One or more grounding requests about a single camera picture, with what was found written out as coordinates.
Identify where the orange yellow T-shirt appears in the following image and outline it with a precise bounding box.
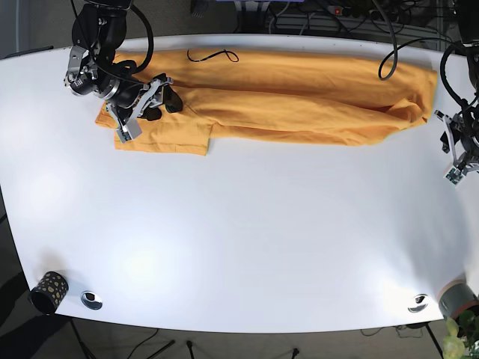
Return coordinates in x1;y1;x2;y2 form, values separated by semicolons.
114;49;438;156

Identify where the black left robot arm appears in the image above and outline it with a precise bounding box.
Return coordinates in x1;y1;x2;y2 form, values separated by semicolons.
434;1;478;185

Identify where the right silver table grommet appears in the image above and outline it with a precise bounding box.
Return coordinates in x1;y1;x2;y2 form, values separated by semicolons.
407;294;430;313

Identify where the black dotted cup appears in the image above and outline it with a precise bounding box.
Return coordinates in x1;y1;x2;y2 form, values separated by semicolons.
28;271;69;315

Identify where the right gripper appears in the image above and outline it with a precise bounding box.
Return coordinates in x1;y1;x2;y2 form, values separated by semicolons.
106;73;183;143

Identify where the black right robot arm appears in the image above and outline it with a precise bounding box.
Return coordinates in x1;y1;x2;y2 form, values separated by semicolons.
64;1;183;143

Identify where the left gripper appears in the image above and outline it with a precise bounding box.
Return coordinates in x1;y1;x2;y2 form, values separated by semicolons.
434;110;478;185

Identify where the grey plant pot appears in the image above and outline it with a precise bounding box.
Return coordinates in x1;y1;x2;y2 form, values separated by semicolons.
437;280;478;319

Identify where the silver table grommet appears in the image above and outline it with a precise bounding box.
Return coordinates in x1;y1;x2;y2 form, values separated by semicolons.
407;294;430;313
80;291;103;310

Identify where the left silver table grommet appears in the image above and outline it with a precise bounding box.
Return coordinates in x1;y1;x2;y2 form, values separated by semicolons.
80;291;103;310

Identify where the green potted plant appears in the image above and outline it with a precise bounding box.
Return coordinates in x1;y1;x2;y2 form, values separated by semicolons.
442;310;479;359

